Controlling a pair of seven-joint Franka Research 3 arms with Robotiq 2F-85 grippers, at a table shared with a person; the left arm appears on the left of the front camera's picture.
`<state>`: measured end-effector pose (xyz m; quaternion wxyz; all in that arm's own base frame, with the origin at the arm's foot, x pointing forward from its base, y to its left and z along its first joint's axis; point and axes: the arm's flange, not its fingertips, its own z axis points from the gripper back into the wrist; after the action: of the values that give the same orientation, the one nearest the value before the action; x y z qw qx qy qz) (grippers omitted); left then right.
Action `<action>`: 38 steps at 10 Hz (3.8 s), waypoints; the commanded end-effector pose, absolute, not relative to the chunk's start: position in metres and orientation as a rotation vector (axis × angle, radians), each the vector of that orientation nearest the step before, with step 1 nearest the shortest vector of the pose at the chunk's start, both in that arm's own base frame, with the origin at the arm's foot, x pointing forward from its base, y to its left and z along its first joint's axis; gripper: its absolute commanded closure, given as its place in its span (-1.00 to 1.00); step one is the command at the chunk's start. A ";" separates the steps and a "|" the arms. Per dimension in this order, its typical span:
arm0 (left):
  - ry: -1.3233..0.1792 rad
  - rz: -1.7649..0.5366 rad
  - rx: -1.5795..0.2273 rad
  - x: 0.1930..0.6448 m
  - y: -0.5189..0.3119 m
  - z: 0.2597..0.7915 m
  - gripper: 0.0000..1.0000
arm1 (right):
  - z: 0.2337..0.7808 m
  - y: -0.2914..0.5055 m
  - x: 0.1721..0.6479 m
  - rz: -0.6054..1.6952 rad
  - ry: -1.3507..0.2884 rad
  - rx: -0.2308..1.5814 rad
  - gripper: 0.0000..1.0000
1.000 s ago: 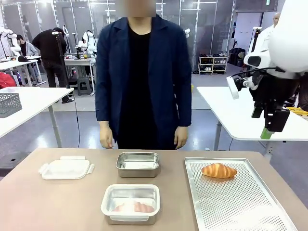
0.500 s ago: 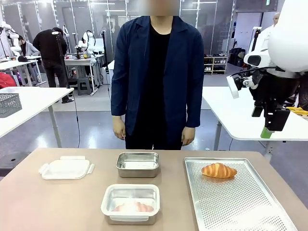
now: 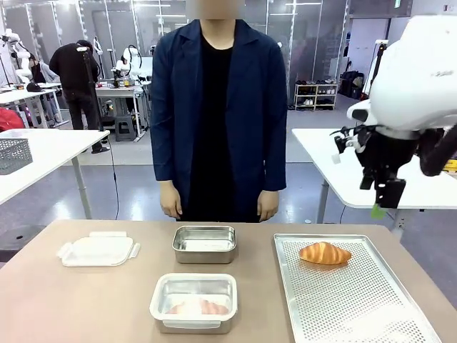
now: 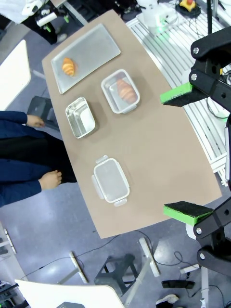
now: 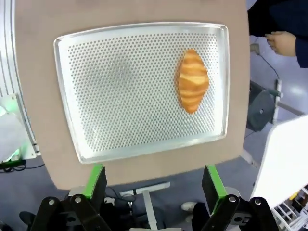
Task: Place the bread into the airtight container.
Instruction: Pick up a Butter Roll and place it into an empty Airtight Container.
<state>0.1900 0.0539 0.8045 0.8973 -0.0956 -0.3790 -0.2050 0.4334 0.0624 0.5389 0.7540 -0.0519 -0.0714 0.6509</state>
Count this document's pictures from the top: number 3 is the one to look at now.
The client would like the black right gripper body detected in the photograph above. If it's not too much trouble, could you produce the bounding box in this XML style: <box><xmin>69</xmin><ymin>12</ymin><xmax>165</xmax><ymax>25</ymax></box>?
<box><xmin>353</xmin><ymin>126</ymin><xmax>419</xmax><ymax>182</ymax></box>

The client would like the clear plastic clip lid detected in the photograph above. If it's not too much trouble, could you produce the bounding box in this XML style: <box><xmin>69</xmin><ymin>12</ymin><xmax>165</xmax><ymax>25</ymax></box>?
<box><xmin>56</xmin><ymin>231</ymin><xmax>141</xmax><ymax>268</ymax></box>
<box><xmin>149</xmin><ymin>272</ymin><xmax>239</xmax><ymax>329</ymax></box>

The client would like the golden croissant bread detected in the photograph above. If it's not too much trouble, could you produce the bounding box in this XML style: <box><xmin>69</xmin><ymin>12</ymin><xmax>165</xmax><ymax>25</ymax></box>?
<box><xmin>298</xmin><ymin>242</ymin><xmax>353</xmax><ymax>266</ymax></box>
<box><xmin>166</xmin><ymin>298</ymin><xmax>230</xmax><ymax>317</ymax></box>

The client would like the steel rectangular container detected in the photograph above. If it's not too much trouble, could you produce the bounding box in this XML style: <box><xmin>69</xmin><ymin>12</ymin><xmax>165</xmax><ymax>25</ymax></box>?
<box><xmin>152</xmin><ymin>311</ymin><xmax>237</xmax><ymax>335</ymax></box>
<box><xmin>172</xmin><ymin>224</ymin><xmax>237</xmax><ymax>265</ymax></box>

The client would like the person's left hand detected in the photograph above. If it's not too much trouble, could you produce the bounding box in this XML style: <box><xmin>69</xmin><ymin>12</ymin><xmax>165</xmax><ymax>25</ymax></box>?
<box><xmin>256</xmin><ymin>190</ymin><xmax>279</xmax><ymax>223</ymax></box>

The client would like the person's right hand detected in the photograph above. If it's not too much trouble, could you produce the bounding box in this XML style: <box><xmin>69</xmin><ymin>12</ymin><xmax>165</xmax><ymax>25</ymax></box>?
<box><xmin>159</xmin><ymin>179</ymin><xmax>184</xmax><ymax>219</ymax></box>

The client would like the black bag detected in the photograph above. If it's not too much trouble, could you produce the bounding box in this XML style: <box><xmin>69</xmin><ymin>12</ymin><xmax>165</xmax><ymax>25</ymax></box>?
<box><xmin>338</xmin><ymin>70</ymin><xmax>366</xmax><ymax>100</ymax></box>

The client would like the white shoe rack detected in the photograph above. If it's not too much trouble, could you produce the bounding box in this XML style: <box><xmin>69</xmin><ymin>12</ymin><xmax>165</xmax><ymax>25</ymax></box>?
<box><xmin>293</xmin><ymin>82</ymin><xmax>339</xmax><ymax>111</ymax></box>

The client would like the perforated metal baking tray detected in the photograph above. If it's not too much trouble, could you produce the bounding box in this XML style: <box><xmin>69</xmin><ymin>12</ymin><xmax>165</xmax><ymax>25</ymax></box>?
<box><xmin>273</xmin><ymin>233</ymin><xmax>444</xmax><ymax>343</ymax></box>

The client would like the person in navy coat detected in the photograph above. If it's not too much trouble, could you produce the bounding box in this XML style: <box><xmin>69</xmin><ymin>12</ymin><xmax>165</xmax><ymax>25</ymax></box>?
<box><xmin>149</xmin><ymin>6</ymin><xmax>288</xmax><ymax>223</ymax></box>

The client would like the grey step stool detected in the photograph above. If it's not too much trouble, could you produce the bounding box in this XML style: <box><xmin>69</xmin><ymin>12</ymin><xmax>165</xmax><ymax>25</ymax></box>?
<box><xmin>114</xmin><ymin>115</ymin><xmax>139</xmax><ymax>143</ymax></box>

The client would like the white background workbench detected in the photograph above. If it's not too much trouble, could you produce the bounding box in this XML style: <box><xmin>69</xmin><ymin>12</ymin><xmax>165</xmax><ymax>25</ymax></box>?
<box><xmin>95</xmin><ymin>84</ymin><xmax>153</xmax><ymax>143</ymax></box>

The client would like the person in black clothes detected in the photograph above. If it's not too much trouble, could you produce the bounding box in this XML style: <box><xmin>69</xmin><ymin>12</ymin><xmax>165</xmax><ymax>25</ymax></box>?
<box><xmin>49</xmin><ymin>39</ymin><xmax>111</xmax><ymax>155</ymax></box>

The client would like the white table with grey leg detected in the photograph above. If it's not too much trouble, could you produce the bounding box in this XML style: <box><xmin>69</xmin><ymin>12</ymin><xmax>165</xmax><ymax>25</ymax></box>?
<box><xmin>0</xmin><ymin>128</ymin><xmax>111</xmax><ymax>219</ymax></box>

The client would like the seated person in grey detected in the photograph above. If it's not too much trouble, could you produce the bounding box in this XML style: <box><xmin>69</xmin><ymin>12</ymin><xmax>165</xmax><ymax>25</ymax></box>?
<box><xmin>29</xmin><ymin>56</ymin><xmax>61</xmax><ymax>126</ymax></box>

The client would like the grey perforated basket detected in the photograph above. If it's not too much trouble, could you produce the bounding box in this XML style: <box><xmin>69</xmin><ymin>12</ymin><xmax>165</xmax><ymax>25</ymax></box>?
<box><xmin>0</xmin><ymin>138</ymin><xmax>34</xmax><ymax>176</ymax></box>

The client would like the red cloth item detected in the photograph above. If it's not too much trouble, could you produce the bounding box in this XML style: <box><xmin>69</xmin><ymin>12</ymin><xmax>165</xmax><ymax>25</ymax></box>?
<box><xmin>0</xmin><ymin>106</ymin><xmax>26</xmax><ymax>133</ymax></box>

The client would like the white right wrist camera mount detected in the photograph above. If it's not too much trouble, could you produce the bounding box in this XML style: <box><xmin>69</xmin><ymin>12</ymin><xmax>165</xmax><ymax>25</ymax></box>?
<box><xmin>329</xmin><ymin>124</ymin><xmax>358</xmax><ymax>165</ymax></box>

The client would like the black sleeved right arm cable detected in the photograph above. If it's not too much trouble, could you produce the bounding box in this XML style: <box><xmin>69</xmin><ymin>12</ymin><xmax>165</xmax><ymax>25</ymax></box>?
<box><xmin>418</xmin><ymin>123</ymin><xmax>457</xmax><ymax>178</ymax></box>

